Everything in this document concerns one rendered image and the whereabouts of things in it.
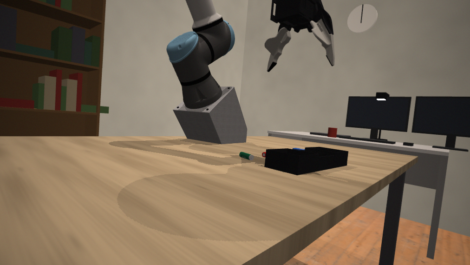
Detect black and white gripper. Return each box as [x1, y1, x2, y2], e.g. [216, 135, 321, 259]
[265, 0, 335, 72]

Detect black rack of bins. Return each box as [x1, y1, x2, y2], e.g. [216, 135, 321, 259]
[264, 147, 348, 175]

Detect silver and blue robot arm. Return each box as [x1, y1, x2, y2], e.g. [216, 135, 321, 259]
[166, 0, 235, 109]

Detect green battery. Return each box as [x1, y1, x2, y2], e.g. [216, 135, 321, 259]
[239, 152, 254, 160]

